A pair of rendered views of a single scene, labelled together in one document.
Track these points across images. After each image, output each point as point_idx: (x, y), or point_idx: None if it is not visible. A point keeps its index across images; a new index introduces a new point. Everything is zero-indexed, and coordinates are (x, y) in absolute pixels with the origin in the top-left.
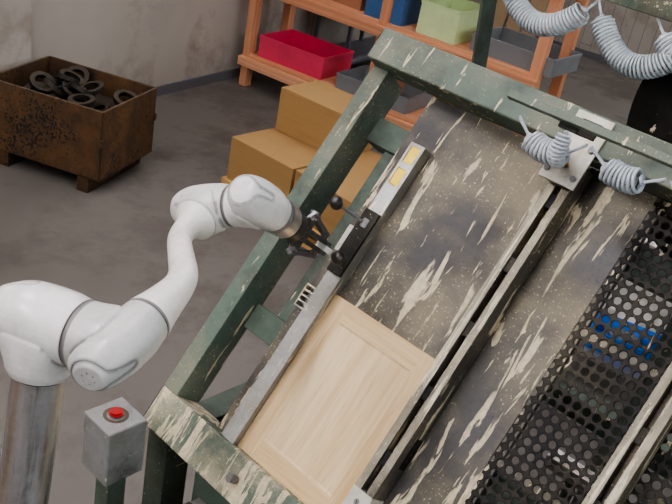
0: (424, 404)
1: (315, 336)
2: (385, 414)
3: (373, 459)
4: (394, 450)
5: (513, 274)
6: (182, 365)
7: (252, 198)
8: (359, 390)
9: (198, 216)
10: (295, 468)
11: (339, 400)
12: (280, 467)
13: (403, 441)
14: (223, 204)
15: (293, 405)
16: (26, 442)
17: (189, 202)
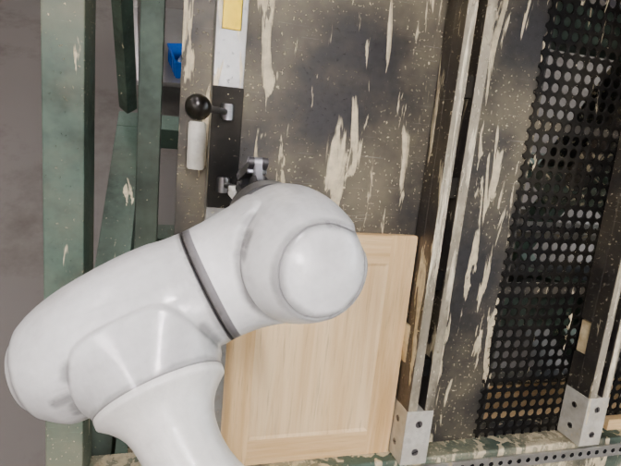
0: (444, 294)
1: None
2: (383, 323)
3: (416, 378)
4: (433, 356)
5: (480, 97)
6: (57, 457)
7: (363, 276)
8: (336, 318)
9: (200, 398)
10: (310, 436)
11: (318, 342)
12: (291, 448)
13: (439, 341)
14: (231, 318)
15: (261, 384)
16: None
17: (150, 391)
